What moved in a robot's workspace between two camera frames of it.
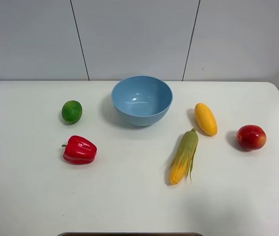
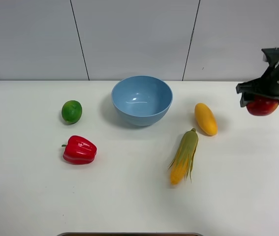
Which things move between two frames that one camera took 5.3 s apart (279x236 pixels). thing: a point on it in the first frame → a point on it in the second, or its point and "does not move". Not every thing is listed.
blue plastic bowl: (142, 101) does not move
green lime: (71, 111) does not move
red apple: (251, 137) → (262, 105)
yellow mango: (206, 119) does not move
